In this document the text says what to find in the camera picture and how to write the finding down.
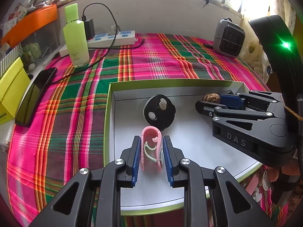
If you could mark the striped white gift box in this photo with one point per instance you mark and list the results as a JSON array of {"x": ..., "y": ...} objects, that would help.
[{"x": 8, "y": 60}]

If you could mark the green lotion bottle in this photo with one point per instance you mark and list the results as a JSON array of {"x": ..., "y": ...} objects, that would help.
[{"x": 75, "y": 37}]

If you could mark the orange storage bin lid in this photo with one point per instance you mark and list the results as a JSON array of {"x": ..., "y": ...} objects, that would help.
[{"x": 29, "y": 24}]

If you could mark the grey small space heater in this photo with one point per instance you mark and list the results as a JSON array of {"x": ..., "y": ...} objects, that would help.
[{"x": 228, "y": 38}]

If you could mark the plaid pink green bedspread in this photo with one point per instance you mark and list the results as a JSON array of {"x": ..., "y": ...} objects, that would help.
[{"x": 67, "y": 131}]

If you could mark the clear plastic storage bin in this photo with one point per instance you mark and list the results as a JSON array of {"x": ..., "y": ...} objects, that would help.
[{"x": 38, "y": 46}]

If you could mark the black power adapter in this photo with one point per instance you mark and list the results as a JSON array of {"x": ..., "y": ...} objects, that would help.
[{"x": 89, "y": 28}]

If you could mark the pink clip case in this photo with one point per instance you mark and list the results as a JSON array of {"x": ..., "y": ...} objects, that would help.
[{"x": 253, "y": 184}]

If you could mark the person right hand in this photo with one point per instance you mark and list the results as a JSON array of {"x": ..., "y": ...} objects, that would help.
[{"x": 291, "y": 168}]

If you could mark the heart patterned curtain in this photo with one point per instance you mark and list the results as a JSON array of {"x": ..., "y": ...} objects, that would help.
[{"x": 252, "y": 52}]

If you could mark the white blue power strip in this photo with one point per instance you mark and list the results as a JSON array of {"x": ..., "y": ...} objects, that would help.
[{"x": 105, "y": 40}]

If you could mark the brown walnut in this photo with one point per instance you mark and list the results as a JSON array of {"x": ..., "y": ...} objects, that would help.
[{"x": 212, "y": 98}]

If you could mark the black smartphone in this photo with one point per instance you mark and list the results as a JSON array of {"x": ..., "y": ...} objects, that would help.
[{"x": 29, "y": 104}]

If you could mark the pink cable winder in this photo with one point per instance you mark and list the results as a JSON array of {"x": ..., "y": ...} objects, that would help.
[{"x": 151, "y": 149}]

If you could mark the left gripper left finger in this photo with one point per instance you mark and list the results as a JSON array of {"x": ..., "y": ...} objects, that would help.
[{"x": 97, "y": 191}]

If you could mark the small white round jar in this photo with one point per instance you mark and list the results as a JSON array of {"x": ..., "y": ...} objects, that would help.
[{"x": 265, "y": 182}]

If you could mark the yellow green shoe box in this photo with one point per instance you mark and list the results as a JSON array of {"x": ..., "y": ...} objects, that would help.
[{"x": 14, "y": 83}]

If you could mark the black round three-button device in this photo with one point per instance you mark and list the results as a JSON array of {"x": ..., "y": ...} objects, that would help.
[{"x": 159, "y": 112}]

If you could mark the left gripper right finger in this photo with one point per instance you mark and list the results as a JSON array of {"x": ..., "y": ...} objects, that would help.
[{"x": 231, "y": 204}]

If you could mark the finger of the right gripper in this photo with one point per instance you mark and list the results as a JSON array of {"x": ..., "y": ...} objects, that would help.
[
  {"x": 243, "y": 98},
  {"x": 246, "y": 110}
]

